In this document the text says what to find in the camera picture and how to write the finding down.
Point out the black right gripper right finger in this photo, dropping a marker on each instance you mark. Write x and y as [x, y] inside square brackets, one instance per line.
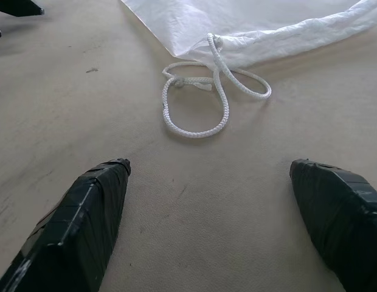
[343, 219]

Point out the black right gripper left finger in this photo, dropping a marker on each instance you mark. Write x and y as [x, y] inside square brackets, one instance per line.
[73, 231]

